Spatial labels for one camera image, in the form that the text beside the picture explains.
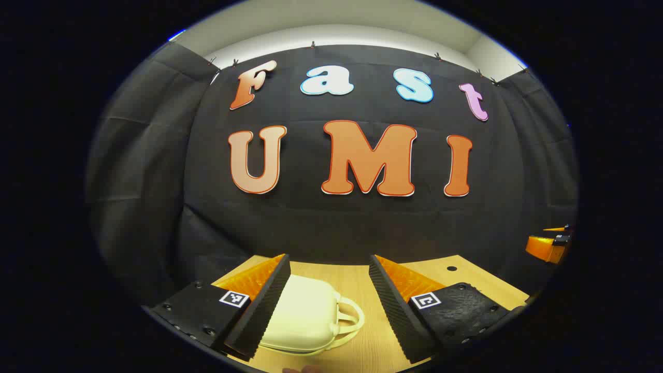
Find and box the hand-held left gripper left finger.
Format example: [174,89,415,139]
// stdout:
[149,253,292,362]

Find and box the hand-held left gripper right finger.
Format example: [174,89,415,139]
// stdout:
[369,254,513,364]

